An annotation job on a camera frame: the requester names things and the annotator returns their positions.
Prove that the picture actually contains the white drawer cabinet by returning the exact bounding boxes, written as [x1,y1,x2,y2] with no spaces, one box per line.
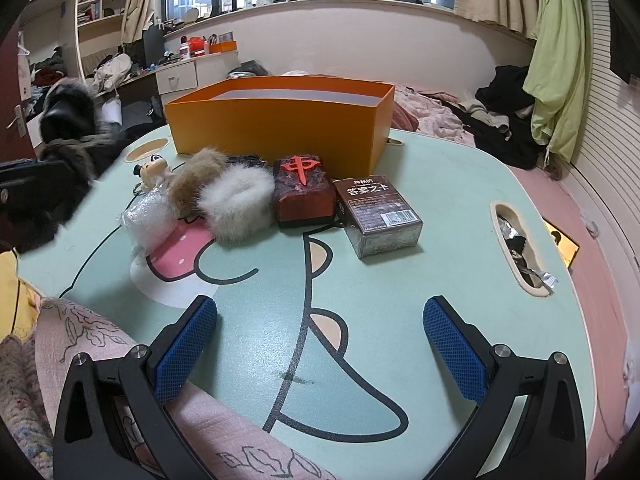
[155,52,241,96]

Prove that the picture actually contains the pig figurine keychain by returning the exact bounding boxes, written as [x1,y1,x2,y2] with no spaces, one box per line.
[131,156,173,196]

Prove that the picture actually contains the tan fur hair clip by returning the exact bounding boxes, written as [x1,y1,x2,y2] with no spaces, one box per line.
[167,147,231,218]

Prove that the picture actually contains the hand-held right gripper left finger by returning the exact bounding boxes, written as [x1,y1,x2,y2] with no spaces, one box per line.
[52,295,219,480]

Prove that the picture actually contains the large orange cardboard box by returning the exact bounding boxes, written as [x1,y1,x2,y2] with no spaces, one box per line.
[165,76,396,178]

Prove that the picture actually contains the dark grey bag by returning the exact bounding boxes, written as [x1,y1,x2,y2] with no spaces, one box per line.
[227,60,271,81]

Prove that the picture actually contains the clear plastic bag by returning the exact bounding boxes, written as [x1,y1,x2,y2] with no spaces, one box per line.
[120,192,177,253]

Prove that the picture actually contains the white fur hair clip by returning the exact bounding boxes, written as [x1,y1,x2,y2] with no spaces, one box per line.
[196,165,276,246]

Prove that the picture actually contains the light green hanging garment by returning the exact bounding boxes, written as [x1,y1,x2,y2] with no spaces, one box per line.
[522,0,598,163]

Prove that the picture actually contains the yellow cloth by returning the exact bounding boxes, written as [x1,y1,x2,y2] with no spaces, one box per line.
[0,251,41,343]

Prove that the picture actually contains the black monitor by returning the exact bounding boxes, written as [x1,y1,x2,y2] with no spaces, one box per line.
[141,24,166,68]

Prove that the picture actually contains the white wall shelf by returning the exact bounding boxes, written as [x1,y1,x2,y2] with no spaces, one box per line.
[75,0,131,76]

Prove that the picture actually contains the multicolour knit blanket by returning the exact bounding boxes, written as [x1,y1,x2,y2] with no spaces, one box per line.
[0,332,53,480]

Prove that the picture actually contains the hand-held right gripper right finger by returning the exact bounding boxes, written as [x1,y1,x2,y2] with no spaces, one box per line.
[422,295,588,480]

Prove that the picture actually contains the mint cartoon printed desktop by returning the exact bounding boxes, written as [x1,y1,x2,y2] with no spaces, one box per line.
[17,125,598,480]

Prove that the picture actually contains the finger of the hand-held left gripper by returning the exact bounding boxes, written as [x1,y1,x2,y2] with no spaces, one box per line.
[0,182,93,256]
[0,159,81,188]

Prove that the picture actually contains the white slatted closet door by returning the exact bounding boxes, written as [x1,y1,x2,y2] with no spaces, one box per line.
[565,0,640,271]

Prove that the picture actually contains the pink floral quilt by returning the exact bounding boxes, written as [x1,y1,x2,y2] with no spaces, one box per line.
[392,85,476,148]

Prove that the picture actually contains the white cloth bag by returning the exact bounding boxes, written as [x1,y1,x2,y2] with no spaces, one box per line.
[94,52,133,92]

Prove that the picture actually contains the black clothes pile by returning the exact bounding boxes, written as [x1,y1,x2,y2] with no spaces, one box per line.
[452,65,546,171]

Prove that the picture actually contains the crumpled foil wrapper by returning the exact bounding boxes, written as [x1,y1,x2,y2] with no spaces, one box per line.
[500,212,558,291]

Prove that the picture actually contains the shiny snack packets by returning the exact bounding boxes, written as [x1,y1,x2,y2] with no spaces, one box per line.
[272,154,337,228]
[332,175,424,259]

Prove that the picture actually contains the orange black printed packet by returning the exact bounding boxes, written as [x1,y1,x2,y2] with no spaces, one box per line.
[542,217,581,268]

